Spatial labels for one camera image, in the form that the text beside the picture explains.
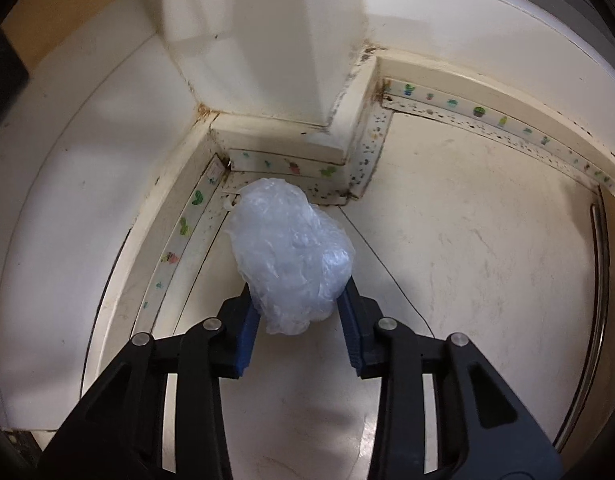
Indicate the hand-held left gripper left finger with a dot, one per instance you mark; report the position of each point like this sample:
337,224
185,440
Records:
247,330

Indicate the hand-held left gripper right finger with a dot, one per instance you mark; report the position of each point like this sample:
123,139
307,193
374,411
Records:
352,335

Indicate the clear plastic bag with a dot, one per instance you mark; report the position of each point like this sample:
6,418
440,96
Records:
287,255

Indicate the cactus print edge tape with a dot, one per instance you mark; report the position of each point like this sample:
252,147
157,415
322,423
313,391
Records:
487,115
297,167
187,230

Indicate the stainless steel sink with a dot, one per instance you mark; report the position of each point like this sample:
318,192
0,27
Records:
601,285

